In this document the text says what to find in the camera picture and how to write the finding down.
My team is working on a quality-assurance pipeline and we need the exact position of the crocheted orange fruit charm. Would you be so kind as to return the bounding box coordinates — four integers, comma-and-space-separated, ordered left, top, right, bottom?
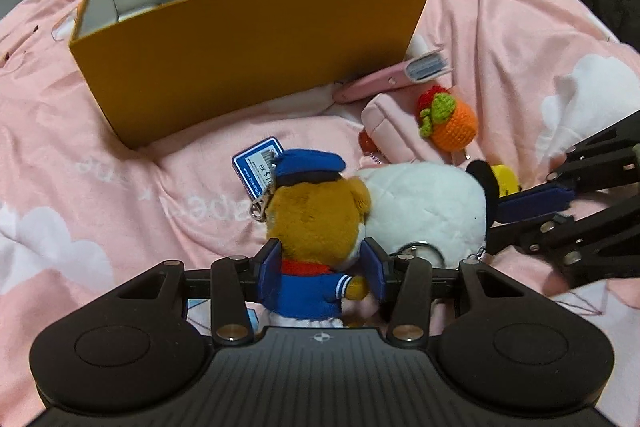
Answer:
416, 83, 479, 152

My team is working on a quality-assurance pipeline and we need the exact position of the pink card album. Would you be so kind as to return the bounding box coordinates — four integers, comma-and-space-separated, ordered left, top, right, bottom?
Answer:
332, 48, 455, 104

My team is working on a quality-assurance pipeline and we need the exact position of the metal keychain clasp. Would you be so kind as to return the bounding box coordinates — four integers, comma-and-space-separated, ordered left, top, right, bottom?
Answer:
250, 192, 273, 224

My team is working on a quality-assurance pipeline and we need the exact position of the orange cardboard box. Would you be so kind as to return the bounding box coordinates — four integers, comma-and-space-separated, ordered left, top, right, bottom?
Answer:
69, 0, 436, 151

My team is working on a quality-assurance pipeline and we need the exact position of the dark cloth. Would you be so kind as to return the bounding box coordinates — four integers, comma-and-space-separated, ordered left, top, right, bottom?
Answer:
545, 0, 640, 45

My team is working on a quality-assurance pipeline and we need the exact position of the white round plush toy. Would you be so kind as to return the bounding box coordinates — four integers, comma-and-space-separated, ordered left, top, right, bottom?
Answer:
357, 159, 521, 270

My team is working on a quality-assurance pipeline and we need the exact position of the brown plush with blue hat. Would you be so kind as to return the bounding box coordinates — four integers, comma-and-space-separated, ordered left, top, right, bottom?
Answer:
255, 148, 373, 328

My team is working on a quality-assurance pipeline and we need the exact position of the blue and white hang tag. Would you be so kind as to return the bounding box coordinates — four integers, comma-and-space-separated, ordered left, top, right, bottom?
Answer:
231, 136, 283, 200

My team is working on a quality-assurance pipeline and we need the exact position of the pink fabric pouch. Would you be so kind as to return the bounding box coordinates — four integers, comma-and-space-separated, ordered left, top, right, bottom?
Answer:
357, 92, 451, 168

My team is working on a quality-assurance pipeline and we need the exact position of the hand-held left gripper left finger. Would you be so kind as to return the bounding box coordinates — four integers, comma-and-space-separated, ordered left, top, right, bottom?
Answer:
107, 238, 283, 347

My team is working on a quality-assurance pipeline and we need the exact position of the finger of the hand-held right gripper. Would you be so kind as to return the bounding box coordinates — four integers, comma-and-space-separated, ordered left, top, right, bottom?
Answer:
485, 186, 640, 291
495, 109, 640, 224

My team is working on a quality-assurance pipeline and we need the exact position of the metal key ring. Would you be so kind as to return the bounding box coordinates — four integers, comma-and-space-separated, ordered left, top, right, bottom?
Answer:
395, 239, 448, 268

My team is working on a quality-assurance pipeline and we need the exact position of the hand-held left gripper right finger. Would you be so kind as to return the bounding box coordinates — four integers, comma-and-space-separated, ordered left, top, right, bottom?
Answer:
361, 238, 538, 345

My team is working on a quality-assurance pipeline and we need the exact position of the white box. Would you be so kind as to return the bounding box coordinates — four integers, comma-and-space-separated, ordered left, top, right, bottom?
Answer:
117, 3, 161, 24

